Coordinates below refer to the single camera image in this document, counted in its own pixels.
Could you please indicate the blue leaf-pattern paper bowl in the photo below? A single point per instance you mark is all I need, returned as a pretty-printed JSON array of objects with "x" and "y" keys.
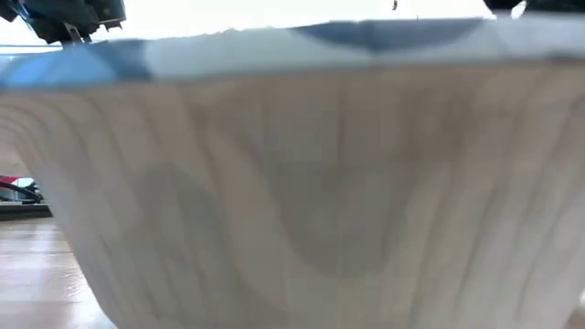
[{"x": 320, "y": 192}]

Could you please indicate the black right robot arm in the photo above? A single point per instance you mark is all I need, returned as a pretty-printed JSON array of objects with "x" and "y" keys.
[{"x": 539, "y": 4}]

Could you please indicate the dark base rail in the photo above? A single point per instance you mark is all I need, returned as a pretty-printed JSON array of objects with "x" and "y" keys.
[{"x": 23, "y": 211}]

